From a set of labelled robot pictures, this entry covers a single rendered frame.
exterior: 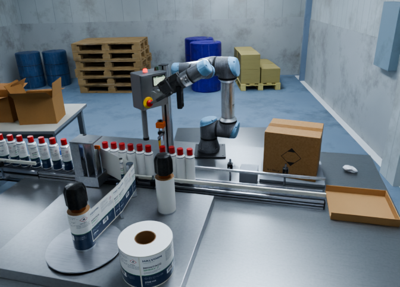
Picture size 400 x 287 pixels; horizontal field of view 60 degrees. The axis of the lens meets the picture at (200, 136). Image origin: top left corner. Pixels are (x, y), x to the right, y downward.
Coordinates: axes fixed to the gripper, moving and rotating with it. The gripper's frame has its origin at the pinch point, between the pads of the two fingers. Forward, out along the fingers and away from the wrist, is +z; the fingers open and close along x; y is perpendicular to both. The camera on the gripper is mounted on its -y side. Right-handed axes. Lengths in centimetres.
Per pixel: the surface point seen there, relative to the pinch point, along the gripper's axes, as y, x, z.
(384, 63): -107, -254, -138
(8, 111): 53, -93, 176
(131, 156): -19.4, 1.7, 28.1
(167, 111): -9.0, -12.6, 1.8
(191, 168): -40.3, 1.7, 0.7
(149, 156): -24.1, 1.9, 19.0
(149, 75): 12.5, -3.5, -4.6
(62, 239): -27, 58, 42
